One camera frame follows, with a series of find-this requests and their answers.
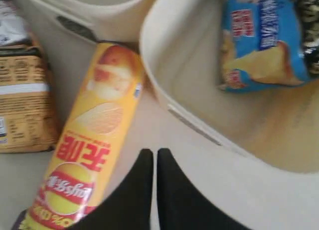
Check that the cream bin circle mark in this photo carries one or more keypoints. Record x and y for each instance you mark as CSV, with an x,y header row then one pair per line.
x,y
179,43

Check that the yellow Lays chips can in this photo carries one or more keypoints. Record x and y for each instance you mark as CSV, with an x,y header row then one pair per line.
x,y
91,141

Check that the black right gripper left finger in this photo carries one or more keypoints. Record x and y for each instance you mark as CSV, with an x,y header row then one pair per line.
x,y
129,205

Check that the cream bin checker mark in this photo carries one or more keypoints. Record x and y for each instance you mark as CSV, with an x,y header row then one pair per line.
x,y
97,20

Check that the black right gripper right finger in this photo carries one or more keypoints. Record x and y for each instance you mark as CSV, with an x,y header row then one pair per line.
x,y
180,204

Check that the orange noodle bag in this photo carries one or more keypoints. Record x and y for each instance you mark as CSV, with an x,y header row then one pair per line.
x,y
28,121

